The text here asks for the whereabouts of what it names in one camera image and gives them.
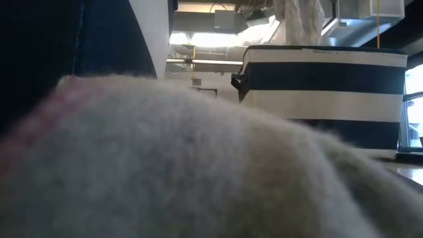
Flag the white fluffy garment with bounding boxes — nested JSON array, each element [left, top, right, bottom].
[[273, 0, 326, 46]]

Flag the grey cotton garment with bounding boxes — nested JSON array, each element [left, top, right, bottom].
[[0, 73, 423, 238]]

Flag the grey ceiling box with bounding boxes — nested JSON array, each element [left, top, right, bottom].
[[213, 9, 237, 30]]

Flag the navy white striped fabric bin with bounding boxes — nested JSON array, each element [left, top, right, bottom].
[[230, 44, 408, 160], [0, 0, 171, 136]]

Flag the silver horizontal rail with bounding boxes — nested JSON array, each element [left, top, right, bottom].
[[166, 58, 245, 66]]

